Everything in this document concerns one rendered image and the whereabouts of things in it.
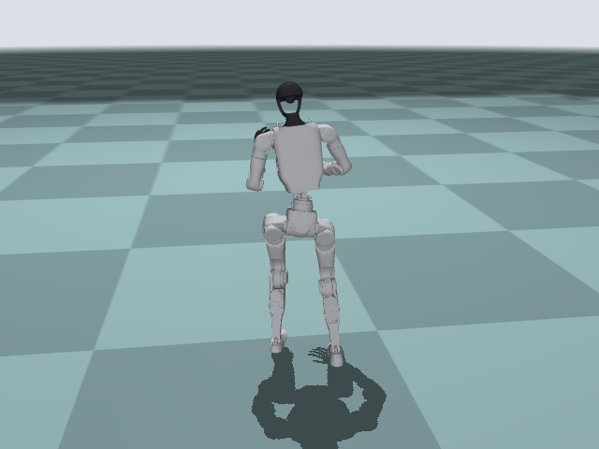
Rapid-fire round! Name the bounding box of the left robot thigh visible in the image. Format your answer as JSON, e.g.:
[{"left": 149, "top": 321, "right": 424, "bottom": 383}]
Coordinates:
[{"left": 262, "top": 213, "right": 288, "bottom": 288}]

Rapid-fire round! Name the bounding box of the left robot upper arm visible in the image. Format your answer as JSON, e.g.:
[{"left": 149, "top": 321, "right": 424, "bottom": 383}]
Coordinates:
[{"left": 247, "top": 131, "right": 273, "bottom": 191}]

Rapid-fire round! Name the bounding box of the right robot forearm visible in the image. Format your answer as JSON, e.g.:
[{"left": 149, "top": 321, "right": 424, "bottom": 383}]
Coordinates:
[{"left": 323, "top": 161, "right": 352, "bottom": 176}]

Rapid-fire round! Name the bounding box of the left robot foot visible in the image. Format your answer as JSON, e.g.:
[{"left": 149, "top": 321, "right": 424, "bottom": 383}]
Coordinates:
[{"left": 270, "top": 329, "right": 287, "bottom": 353}]

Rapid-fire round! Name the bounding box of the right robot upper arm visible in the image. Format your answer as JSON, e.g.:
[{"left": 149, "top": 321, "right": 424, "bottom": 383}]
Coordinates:
[{"left": 317, "top": 124, "right": 352, "bottom": 176}]

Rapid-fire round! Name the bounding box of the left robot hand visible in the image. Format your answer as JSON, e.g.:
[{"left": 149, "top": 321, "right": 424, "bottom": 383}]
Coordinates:
[{"left": 254, "top": 127, "right": 270, "bottom": 142}]

